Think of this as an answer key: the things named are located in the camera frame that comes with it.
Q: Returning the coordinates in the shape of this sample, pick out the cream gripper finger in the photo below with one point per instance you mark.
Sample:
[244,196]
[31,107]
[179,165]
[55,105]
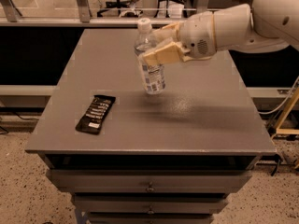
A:
[168,31]
[166,52]

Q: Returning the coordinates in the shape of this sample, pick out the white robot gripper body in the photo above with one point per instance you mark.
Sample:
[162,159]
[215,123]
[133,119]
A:
[197,34]

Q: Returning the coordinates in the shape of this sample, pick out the clear plastic water bottle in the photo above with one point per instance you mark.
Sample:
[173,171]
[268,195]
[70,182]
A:
[151,72]

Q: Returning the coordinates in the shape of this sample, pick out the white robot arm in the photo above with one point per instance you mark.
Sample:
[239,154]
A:
[263,26]

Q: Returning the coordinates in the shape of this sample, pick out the black snack bar packet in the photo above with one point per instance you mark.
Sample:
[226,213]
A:
[92,120]

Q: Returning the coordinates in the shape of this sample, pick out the grey drawer cabinet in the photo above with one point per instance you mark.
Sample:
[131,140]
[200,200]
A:
[204,120]

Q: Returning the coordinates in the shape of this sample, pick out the metal window railing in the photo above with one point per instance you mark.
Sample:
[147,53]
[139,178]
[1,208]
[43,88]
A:
[88,13]

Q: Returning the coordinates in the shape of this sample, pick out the top grey drawer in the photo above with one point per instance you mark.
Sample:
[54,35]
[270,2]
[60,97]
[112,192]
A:
[88,181]

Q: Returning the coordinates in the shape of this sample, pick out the grey drawer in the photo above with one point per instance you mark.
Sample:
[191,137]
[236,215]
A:
[149,219]
[88,181]
[153,204]

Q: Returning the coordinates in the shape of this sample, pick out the bottom grey drawer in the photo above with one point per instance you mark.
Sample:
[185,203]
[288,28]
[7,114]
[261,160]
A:
[149,219]

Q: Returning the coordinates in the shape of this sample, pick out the middle grey drawer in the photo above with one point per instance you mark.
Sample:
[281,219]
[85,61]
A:
[153,204]

